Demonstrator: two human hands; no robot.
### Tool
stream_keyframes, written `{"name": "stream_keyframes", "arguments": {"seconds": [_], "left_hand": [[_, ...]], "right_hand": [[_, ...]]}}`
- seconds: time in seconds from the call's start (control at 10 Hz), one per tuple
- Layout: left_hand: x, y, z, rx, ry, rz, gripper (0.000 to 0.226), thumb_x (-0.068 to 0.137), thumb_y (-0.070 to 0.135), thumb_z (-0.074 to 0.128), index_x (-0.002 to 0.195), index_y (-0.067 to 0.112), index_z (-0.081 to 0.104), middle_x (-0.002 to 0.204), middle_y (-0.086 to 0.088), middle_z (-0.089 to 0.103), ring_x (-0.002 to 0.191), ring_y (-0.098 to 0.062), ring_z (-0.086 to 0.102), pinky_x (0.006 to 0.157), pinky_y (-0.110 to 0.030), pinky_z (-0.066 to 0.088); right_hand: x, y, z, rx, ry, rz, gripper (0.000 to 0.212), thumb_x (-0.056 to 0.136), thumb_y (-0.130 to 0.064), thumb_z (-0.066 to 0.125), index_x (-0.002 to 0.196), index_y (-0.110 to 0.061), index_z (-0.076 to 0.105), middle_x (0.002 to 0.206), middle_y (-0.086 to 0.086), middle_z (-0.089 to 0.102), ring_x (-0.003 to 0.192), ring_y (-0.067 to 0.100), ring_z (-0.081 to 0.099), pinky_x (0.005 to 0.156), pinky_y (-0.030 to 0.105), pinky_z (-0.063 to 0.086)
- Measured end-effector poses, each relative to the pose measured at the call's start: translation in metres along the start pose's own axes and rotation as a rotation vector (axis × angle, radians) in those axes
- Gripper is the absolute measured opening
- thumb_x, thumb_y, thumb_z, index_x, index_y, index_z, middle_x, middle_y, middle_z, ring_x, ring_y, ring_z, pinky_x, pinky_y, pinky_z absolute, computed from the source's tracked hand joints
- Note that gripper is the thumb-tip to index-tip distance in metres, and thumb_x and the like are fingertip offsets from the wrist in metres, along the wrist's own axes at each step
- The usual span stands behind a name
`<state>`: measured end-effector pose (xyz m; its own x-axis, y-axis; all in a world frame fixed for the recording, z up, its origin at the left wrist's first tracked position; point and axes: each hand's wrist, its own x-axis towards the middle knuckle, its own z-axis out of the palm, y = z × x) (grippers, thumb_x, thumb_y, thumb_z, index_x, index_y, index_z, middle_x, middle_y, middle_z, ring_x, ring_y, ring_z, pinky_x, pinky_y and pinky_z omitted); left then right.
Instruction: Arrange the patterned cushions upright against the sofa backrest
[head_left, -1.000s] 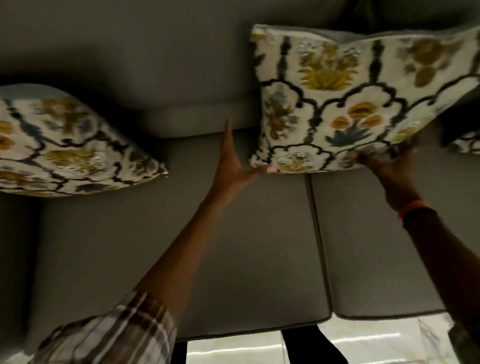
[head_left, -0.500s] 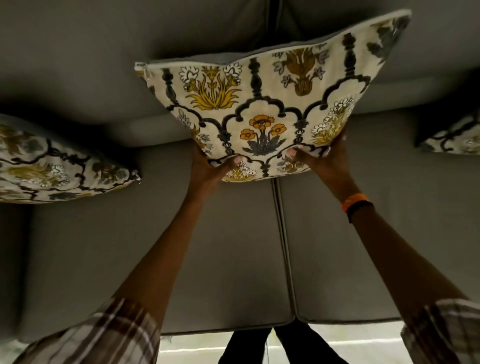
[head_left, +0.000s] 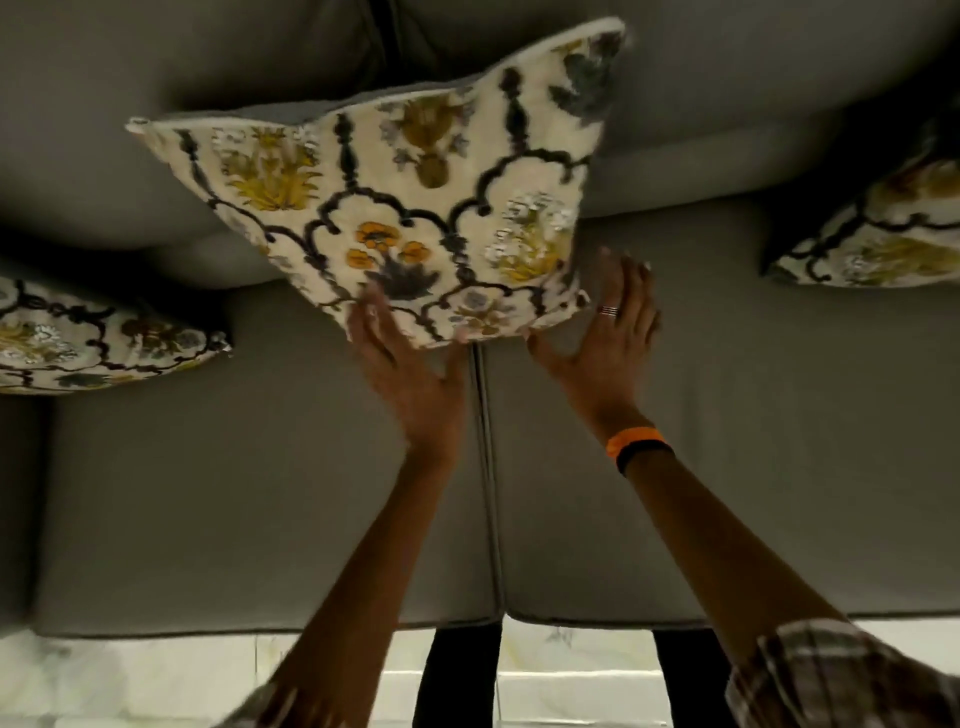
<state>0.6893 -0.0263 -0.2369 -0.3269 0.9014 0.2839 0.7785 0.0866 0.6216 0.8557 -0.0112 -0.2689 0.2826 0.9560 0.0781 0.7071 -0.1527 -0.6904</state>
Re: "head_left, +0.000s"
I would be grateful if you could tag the person's left hand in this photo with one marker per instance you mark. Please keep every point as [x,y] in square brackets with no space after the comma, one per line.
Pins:
[416,397]

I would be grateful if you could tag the person's right hand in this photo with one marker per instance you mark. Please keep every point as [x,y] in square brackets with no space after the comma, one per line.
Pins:
[604,375]

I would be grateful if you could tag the person's left thumb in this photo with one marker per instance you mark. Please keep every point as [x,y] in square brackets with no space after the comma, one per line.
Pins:
[457,358]

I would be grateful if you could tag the person's right little finger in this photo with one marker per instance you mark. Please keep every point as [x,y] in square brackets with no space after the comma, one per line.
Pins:
[653,326]

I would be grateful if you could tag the person's right thumb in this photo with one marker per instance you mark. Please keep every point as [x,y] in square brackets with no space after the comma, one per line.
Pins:
[547,352]

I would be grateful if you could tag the person's right middle finger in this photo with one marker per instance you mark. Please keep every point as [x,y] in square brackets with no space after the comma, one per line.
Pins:
[628,296]

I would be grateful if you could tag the floral patterned throw pillow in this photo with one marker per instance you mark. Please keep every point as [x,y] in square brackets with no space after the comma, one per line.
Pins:
[877,232]
[75,341]
[405,202]

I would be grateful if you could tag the person's left forearm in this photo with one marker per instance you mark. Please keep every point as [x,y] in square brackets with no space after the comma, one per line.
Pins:
[360,592]

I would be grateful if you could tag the person's right forearm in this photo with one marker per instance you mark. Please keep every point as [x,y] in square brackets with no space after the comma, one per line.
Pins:
[720,555]

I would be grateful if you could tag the orange wristband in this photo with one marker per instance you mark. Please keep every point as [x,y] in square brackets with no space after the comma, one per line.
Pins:
[631,437]

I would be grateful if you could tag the grey sofa seat cushion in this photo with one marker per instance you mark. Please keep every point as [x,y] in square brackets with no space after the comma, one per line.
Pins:
[750,390]
[247,480]

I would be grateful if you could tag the black wristband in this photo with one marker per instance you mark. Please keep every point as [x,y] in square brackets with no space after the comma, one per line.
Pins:
[642,451]

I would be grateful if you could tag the grey sofa back cushion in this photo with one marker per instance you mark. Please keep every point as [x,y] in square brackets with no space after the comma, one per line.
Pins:
[97,112]
[735,82]

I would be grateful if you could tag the person's left black trouser leg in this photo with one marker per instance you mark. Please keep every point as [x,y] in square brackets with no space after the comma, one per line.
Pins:
[457,675]

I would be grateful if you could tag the person's black trouser leg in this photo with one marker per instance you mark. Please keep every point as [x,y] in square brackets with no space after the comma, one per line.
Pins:
[694,682]
[457,675]

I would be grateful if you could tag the person's right black trouser leg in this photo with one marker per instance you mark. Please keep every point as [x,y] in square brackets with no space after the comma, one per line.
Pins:
[694,682]

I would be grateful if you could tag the plaid shirt right sleeve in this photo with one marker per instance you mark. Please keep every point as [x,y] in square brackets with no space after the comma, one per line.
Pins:
[840,682]

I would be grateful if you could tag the plaid shirt sleeve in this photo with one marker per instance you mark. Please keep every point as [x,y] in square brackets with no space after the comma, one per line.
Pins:
[255,712]
[840,682]

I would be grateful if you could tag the plaid shirt left sleeve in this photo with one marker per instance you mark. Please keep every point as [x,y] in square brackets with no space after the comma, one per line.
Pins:
[255,712]

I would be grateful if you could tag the grey sofa armrest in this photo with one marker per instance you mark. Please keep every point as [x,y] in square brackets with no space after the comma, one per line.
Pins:
[19,510]

